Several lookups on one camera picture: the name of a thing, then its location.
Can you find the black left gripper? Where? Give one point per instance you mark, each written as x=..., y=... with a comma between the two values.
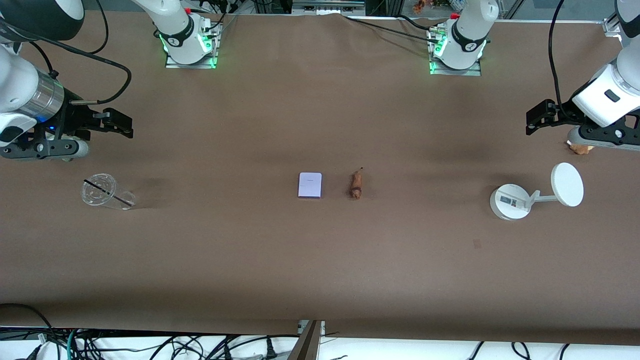
x=563, y=113

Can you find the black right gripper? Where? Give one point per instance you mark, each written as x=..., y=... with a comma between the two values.
x=74, y=117

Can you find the brown lion statue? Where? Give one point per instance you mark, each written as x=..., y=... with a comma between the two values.
x=356, y=185

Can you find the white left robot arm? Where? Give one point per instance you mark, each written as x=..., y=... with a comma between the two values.
x=470, y=30

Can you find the white round phone stand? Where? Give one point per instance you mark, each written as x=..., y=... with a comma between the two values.
x=510, y=202

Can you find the small orange animal figurine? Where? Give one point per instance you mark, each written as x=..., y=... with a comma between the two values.
x=580, y=148

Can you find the black drinking straw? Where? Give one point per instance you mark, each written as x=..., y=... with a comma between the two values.
x=107, y=192

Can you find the clear plastic cup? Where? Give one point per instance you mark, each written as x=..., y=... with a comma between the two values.
x=100, y=192

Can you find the orange background figurine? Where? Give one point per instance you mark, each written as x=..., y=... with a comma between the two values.
x=419, y=6

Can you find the brown paper table cover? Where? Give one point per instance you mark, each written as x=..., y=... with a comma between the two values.
x=320, y=260

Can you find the black power plug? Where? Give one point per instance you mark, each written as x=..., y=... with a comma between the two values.
x=270, y=350

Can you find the brown wooden beam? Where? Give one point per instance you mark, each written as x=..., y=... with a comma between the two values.
x=306, y=345

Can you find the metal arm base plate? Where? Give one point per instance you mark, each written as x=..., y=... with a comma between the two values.
x=175, y=65
x=455, y=73

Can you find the white corner bracket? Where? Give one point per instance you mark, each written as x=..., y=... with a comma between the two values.
x=611, y=26

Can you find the aluminium frame rail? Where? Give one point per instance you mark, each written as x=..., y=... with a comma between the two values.
x=327, y=6

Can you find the small metal table bracket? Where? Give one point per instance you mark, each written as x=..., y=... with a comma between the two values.
x=301, y=327

